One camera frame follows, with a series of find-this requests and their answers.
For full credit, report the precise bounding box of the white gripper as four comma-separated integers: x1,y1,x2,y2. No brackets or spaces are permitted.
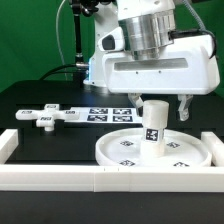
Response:
102,35,220,121

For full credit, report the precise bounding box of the white round table top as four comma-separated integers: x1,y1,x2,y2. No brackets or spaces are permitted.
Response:
95,128,212,167

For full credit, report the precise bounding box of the white cross-shaped table base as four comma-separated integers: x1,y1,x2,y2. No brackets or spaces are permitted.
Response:
15,104,80,132

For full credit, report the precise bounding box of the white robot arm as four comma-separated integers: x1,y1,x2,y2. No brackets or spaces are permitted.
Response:
84,0,220,121

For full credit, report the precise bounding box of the white marker sheet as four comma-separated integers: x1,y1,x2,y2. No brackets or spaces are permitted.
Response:
70,107,142,124

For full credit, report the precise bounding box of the black cable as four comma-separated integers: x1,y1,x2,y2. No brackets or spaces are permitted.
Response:
39,64,89,81

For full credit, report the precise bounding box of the grey cable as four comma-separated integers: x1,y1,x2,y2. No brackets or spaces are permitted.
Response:
55,0,69,81

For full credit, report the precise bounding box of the white U-shaped frame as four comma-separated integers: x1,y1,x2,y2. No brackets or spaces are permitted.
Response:
0,129,224,192

